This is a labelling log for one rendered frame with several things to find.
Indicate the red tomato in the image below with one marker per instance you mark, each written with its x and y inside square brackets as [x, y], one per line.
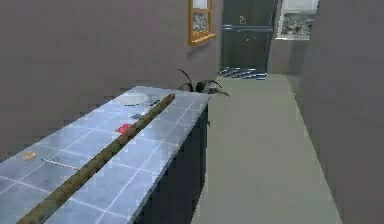
[123, 128]

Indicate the long brown rod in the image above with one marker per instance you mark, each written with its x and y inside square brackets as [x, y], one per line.
[100, 158]

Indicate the dark house plant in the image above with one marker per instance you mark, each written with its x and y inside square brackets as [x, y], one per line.
[201, 86]

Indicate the small tan food piece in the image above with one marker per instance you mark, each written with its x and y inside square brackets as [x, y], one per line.
[29, 155]

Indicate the pale grey flat dish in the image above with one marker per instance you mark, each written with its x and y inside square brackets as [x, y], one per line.
[135, 99]

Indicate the white framed window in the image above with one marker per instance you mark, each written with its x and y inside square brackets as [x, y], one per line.
[296, 21]

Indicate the grey tiled kitchen counter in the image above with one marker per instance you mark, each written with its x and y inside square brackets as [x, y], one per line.
[140, 166]

